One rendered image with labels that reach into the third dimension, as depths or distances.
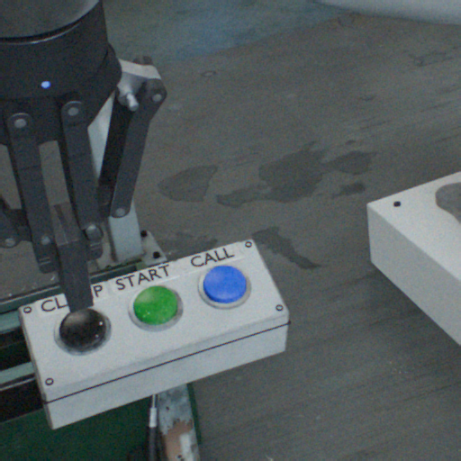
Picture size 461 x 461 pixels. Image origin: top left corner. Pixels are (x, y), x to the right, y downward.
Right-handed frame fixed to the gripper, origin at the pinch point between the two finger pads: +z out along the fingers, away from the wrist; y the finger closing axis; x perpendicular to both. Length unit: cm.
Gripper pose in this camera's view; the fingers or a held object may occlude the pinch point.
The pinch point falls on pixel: (69, 258)
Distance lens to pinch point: 64.8
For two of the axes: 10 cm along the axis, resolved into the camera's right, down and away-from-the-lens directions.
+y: -9.4, 2.7, -2.2
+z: -0.1, 6.1, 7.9
